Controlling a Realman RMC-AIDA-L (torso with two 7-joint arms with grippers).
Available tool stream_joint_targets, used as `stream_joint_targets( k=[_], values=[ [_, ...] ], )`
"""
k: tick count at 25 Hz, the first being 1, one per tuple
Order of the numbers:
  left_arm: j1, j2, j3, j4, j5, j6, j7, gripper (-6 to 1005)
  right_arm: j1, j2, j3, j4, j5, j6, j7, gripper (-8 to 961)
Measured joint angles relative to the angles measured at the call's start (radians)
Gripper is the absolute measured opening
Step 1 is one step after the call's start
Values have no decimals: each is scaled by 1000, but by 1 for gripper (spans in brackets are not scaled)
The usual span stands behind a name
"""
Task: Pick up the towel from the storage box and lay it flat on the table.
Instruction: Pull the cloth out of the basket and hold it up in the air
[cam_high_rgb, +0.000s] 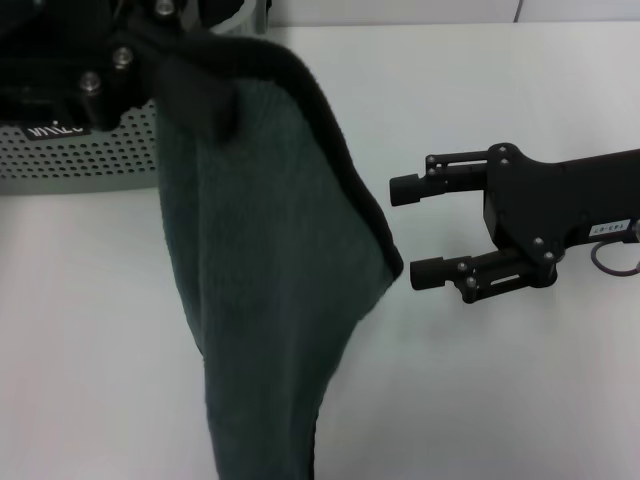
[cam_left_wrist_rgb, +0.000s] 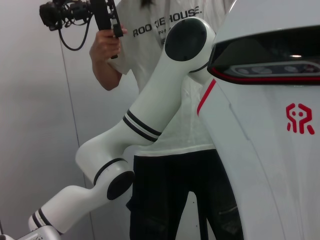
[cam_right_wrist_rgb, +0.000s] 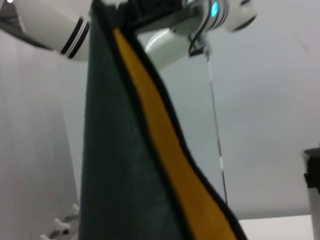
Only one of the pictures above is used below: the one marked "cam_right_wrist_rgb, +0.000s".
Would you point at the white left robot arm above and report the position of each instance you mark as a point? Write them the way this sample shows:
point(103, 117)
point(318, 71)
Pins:
point(62, 30)

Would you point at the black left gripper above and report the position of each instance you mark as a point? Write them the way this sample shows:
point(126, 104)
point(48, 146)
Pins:
point(155, 10)

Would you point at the green perforated plastic storage box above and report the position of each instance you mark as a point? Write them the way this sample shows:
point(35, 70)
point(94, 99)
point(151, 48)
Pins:
point(315, 212)

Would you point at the white wall hook rack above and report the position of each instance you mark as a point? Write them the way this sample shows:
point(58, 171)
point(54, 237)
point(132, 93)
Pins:
point(61, 223)

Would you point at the dark green yellow-backed towel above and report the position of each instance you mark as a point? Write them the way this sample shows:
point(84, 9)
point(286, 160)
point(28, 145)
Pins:
point(120, 150)

